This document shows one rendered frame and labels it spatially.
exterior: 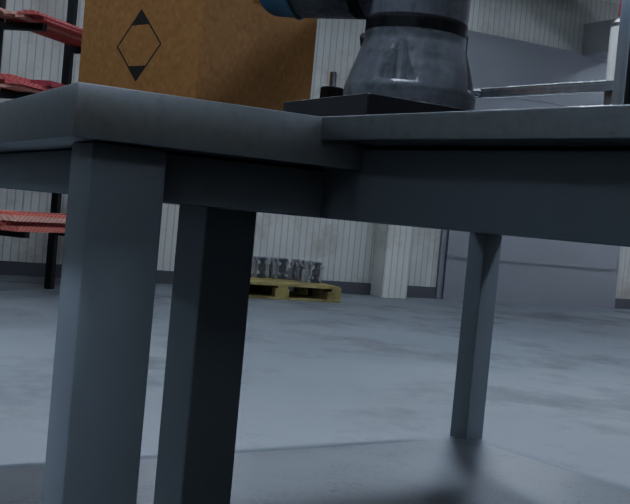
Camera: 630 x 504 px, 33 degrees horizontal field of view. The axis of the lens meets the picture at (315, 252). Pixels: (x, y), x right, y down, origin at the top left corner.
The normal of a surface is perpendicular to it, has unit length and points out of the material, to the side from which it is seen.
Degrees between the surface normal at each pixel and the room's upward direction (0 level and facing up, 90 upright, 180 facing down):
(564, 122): 90
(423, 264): 90
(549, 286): 90
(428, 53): 73
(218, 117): 90
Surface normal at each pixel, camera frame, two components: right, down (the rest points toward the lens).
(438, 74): 0.37, -0.23
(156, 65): -0.68, -0.04
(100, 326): 0.47, 0.07
